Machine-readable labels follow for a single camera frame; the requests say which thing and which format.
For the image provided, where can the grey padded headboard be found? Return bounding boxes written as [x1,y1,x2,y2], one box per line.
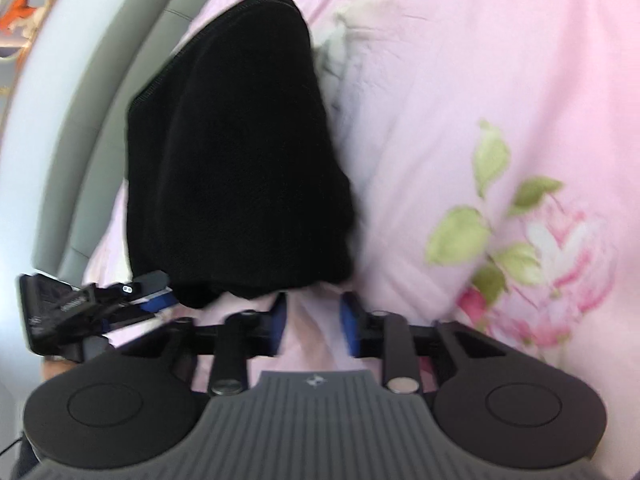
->
[32,0,241,281]

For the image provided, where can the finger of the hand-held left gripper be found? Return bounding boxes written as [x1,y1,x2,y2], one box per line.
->
[102,307,166,333]
[97,270,179,312]

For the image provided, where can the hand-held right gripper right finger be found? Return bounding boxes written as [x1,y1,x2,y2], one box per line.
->
[340,292,505,395]

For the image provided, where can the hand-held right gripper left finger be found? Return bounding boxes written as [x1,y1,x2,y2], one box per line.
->
[150,292,290,396]

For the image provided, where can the pink floral blanket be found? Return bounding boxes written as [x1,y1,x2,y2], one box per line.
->
[81,0,640,463]

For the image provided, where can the person's left forearm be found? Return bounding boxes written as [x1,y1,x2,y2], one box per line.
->
[40,355,82,386]

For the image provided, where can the wall poster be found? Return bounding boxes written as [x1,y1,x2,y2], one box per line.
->
[0,0,84,97]

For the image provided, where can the black pants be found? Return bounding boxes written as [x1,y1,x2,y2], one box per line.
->
[125,0,359,311]

